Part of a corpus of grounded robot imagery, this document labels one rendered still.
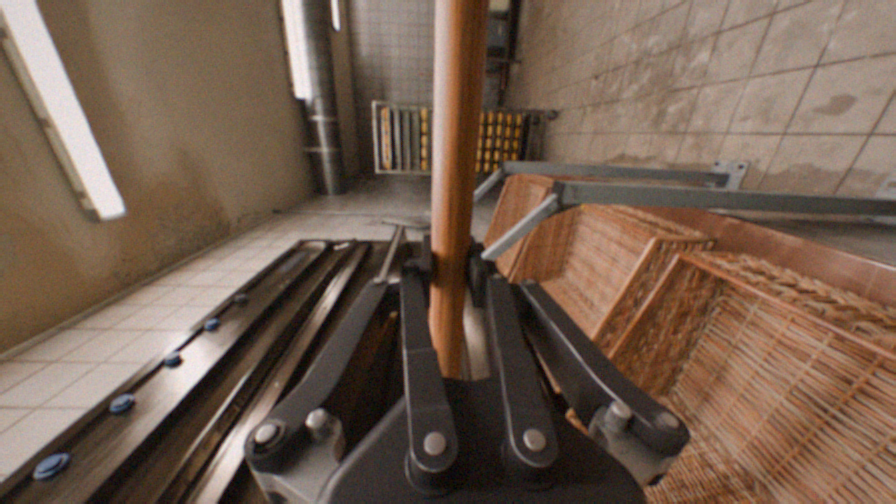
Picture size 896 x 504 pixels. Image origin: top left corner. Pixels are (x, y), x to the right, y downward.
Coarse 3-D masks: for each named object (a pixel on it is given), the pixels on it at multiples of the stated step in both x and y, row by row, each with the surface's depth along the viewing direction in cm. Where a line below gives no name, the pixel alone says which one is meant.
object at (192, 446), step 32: (320, 288) 116; (288, 320) 93; (256, 352) 84; (224, 384) 74; (256, 384) 72; (192, 416) 65; (224, 416) 62; (160, 448) 59; (192, 448) 53; (128, 480) 53; (160, 480) 51
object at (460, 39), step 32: (448, 0) 13; (480, 0) 13; (448, 32) 13; (480, 32) 14; (448, 64) 14; (480, 64) 14; (448, 96) 15; (480, 96) 15; (448, 128) 15; (448, 160) 16; (448, 192) 17; (448, 224) 17; (448, 256) 18; (448, 288) 19; (448, 320) 21; (448, 352) 22
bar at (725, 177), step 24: (504, 168) 96; (528, 168) 96; (552, 168) 96; (576, 168) 97; (600, 168) 97; (624, 168) 98; (648, 168) 98; (720, 168) 104; (744, 168) 96; (480, 192) 100; (552, 192) 55; (576, 192) 52; (600, 192) 52; (624, 192) 52; (648, 192) 52; (672, 192) 53; (696, 192) 53; (720, 192) 53; (744, 192) 53; (768, 192) 55; (792, 192) 58; (888, 192) 63; (528, 216) 55; (864, 216) 67; (888, 216) 58; (504, 240) 56
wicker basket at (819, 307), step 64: (704, 256) 48; (640, 320) 54; (704, 320) 56; (768, 320) 45; (832, 320) 29; (640, 384) 62; (704, 384) 56; (768, 384) 45; (832, 384) 37; (768, 448) 44; (832, 448) 37
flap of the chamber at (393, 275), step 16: (400, 224) 168; (400, 240) 147; (400, 256) 140; (384, 272) 107; (384, 336) 91; (384, 352) 89; (384, 368) 86; (368, 384) 71; (368, 400) 69; (352, 416) 59; (368, 416) 67; (352, 432) 57; (368, 432) 66; (352, 448) 56
